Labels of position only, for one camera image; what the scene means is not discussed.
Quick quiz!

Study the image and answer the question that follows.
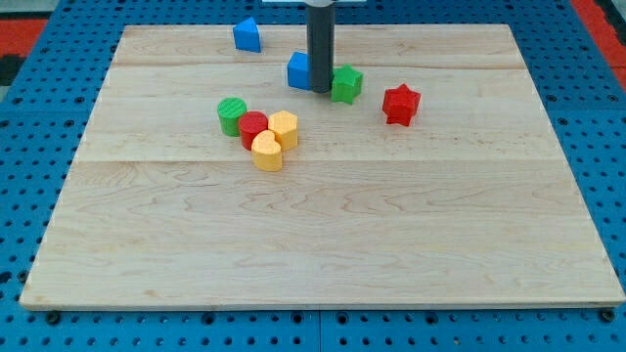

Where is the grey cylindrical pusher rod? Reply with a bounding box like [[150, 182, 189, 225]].
[[305, 0, 335, 93]]

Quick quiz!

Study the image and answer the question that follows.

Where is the red cylinder block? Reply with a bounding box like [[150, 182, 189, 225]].
[[239, 110, 268, 151]]

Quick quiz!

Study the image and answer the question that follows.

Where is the light wooden board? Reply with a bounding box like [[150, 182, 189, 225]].
[[20, 24, 625, 311]]

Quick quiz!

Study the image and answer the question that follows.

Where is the green cylinder block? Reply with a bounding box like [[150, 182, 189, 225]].
[[216, 97, 247, 137]]

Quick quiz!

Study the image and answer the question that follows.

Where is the blue cube block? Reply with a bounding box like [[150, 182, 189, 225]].
[[287, 52, 310, 90]]

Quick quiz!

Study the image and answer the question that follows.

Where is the yellow heart block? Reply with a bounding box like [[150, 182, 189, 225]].
[[251, 130, 283, 172]]

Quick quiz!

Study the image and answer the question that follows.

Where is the red star block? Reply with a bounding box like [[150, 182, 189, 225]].
[[381, 83, 422, 127]]

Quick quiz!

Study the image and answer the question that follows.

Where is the green star block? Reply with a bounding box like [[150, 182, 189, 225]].
[[331, 65, 364, 105]]

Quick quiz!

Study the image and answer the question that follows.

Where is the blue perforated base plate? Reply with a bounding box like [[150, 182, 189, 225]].
[[1, 1, 625, 351]]

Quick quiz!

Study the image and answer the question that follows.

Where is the blue triangular block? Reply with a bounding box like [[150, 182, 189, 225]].
[[233, 18, 261, 53]]

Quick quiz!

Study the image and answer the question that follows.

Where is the yellow hexagon block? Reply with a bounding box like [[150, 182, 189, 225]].
[[268, 110, 298, 151]]

